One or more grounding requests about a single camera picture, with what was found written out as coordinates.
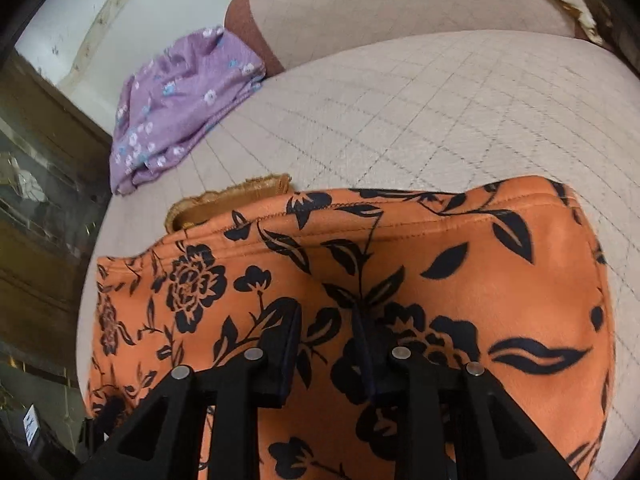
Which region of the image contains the orange black floral blouse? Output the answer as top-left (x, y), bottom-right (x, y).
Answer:
top-left (86, 177), bottom-right (615, 479)

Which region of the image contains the wooden glass door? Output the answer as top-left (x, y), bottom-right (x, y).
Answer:
top-left (1, 52), bottom-right (111, 386)

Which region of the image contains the purple floral cloth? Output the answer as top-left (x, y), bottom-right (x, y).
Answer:
top-left (110, 26), bottom-right (266, 195)

